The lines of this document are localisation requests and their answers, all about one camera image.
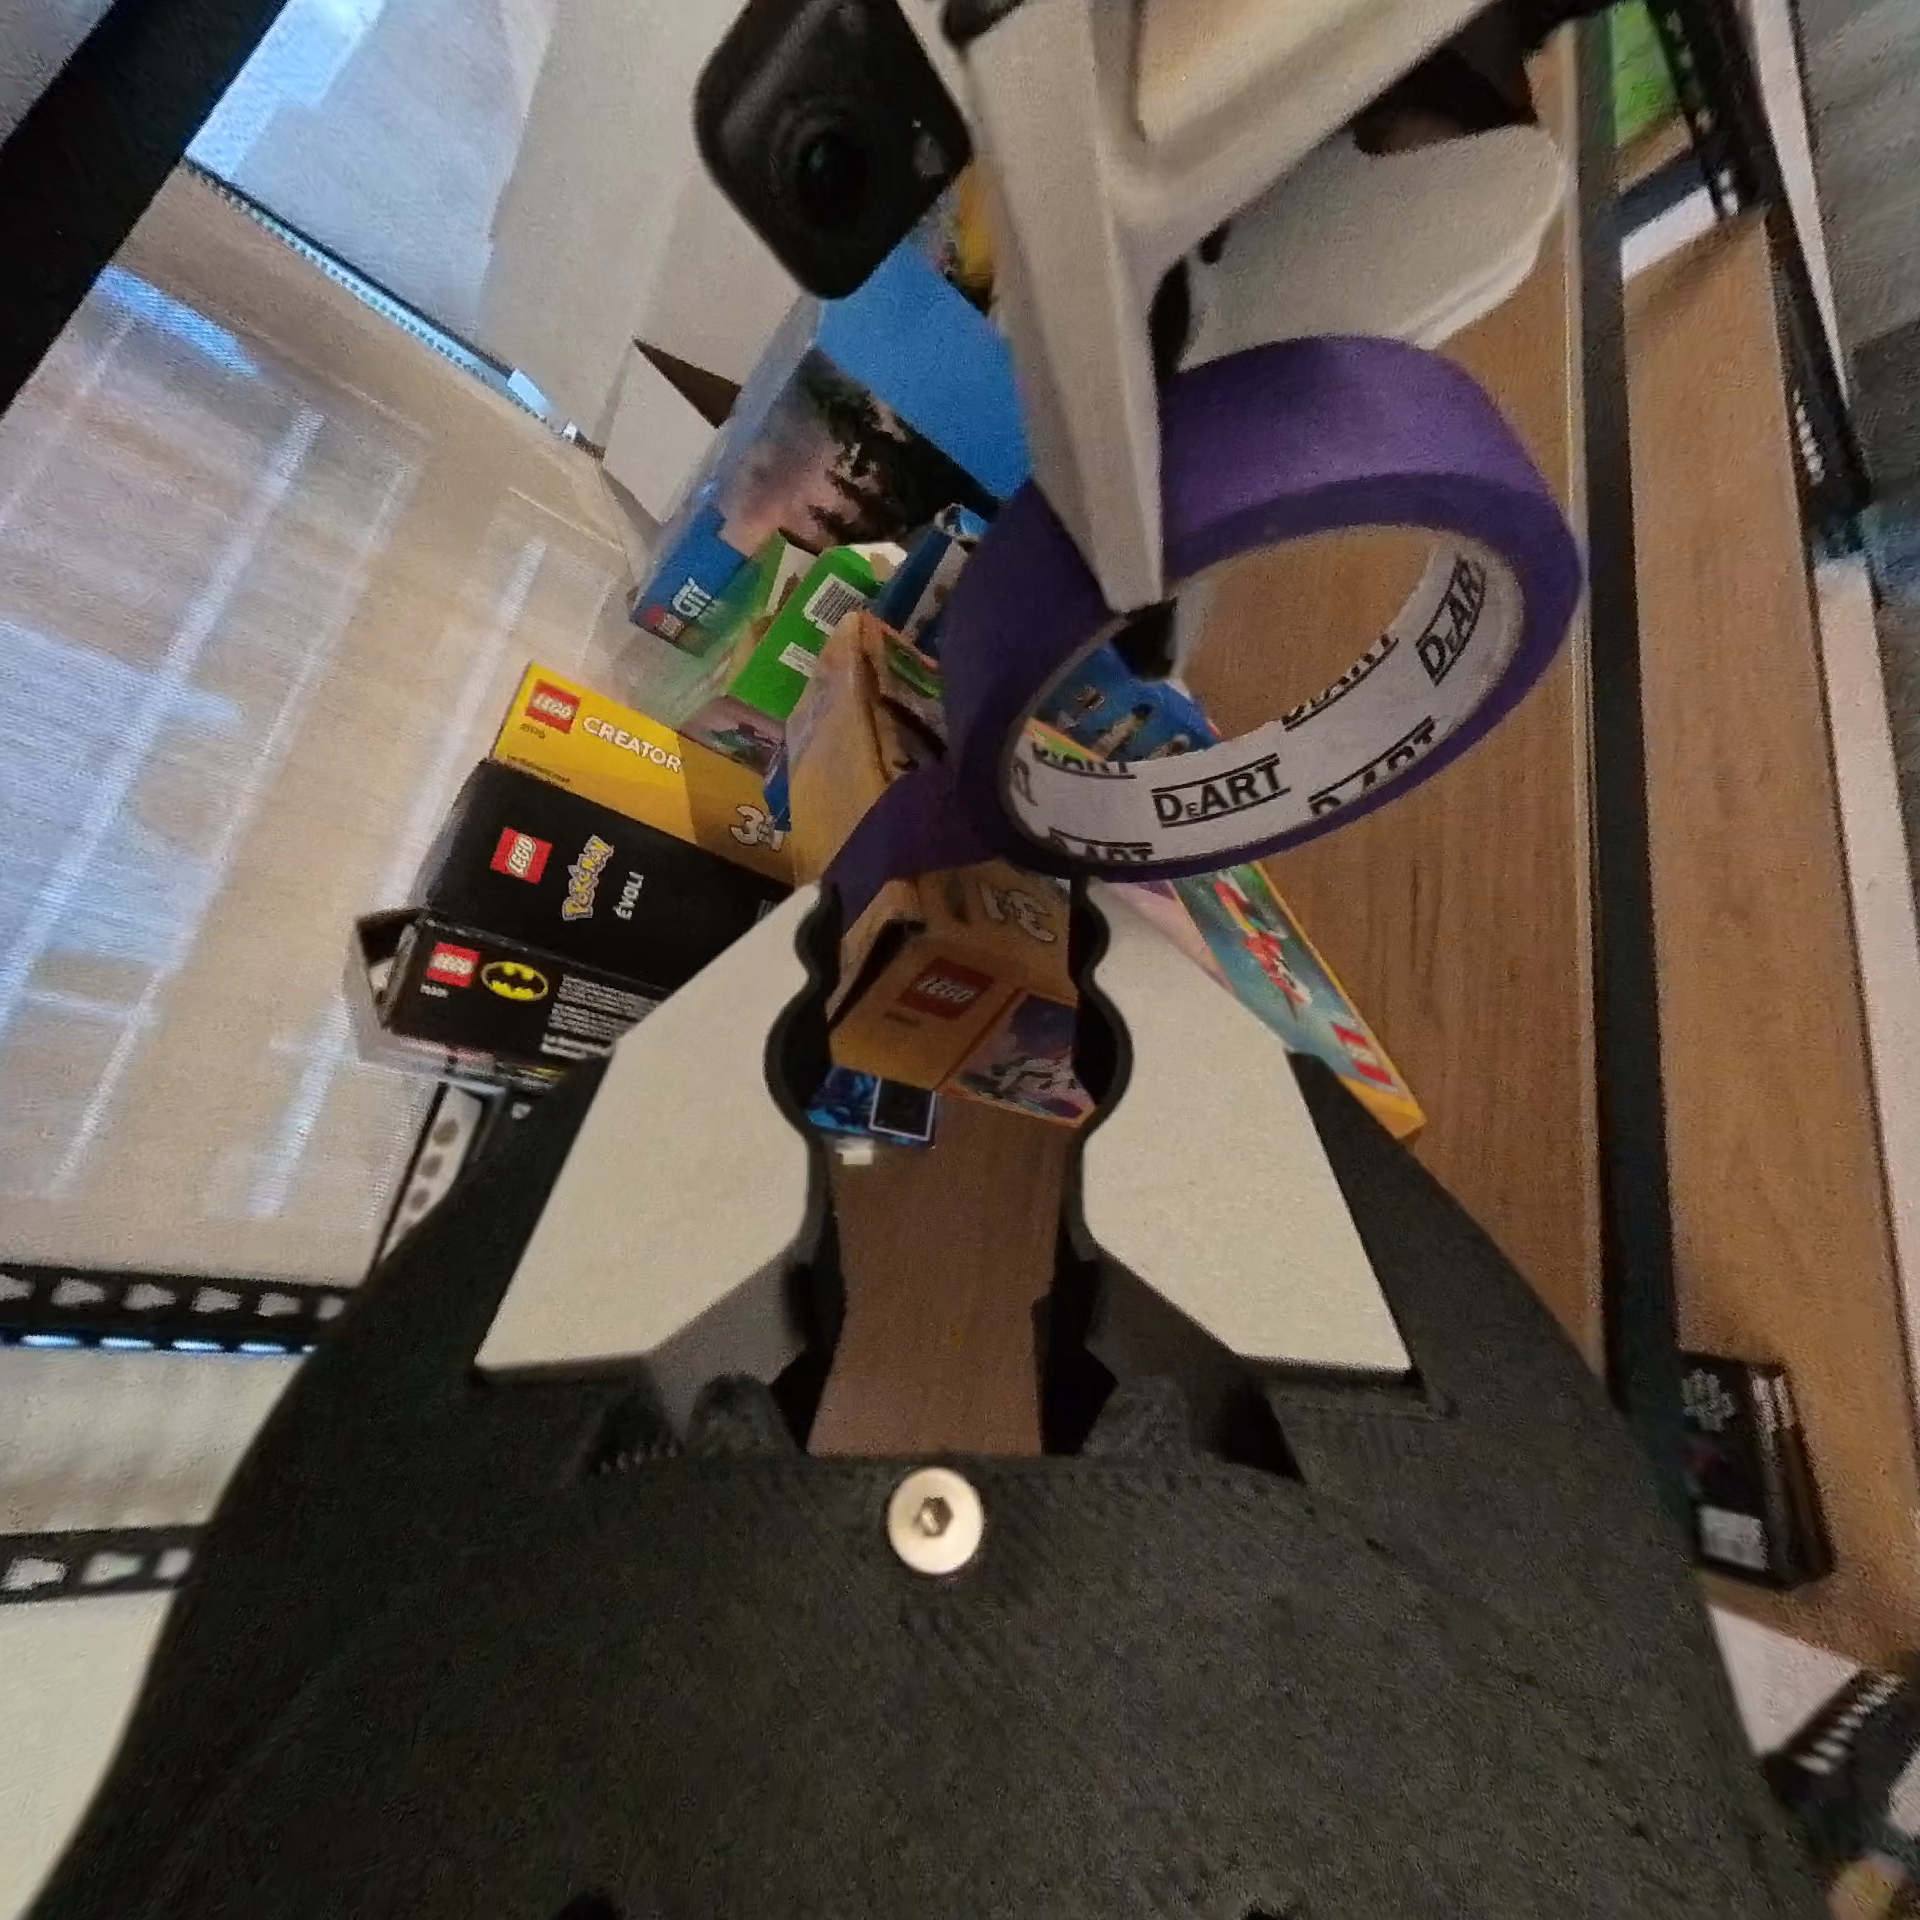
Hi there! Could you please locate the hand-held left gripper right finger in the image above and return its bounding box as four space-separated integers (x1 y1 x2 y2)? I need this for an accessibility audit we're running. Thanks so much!
1050 881 1423 1389

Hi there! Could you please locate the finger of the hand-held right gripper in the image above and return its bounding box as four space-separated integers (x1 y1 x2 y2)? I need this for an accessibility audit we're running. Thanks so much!
957 0 1507 618

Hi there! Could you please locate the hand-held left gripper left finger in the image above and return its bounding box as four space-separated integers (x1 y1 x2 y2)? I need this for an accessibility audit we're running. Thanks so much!
475 881 843 1420

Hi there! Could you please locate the purple masking tape roll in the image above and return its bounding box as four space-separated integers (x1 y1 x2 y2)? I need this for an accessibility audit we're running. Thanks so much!
823 336 1589 940

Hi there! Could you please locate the yellow unicorn toy box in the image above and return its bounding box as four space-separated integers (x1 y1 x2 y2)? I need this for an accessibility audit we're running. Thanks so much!
785 611 1429 1145

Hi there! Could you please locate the large blue toy box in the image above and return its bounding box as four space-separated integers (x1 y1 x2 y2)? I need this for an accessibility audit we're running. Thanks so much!
626 245 1040 647

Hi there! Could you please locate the black bat logo toy box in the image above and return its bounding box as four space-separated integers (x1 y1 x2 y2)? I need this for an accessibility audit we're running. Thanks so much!
348 903 685 1090

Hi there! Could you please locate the small dark blue box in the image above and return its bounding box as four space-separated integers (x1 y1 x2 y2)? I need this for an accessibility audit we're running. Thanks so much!
802 1061 942 1153

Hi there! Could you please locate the black toy box yellow print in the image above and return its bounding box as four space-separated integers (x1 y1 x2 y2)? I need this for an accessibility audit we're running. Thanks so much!
409 755 798 1000

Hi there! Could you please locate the open white cardboard box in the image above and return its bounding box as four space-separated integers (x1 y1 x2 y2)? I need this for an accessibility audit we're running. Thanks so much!
597 336 748 524

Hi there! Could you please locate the yellow house toy box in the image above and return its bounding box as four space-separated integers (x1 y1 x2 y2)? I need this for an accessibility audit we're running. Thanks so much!
493 660 800 893

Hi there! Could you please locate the green white toy box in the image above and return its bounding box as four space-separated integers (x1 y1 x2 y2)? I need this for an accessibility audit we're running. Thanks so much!
704 536 911 737

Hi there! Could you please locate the black box white label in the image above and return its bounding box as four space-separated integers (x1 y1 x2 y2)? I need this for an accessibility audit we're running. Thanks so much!
1676 1354 1836 1592

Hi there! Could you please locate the grey perforated bracket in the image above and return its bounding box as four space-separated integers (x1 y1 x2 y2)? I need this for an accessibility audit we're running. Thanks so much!
373 1079 520 1269

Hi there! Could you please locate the black slotted rack rail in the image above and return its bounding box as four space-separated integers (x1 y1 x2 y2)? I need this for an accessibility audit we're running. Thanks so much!
0 1259 354 1355

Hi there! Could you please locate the black slotted rack post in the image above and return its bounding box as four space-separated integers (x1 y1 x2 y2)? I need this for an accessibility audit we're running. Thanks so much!
1650 0 1878 527

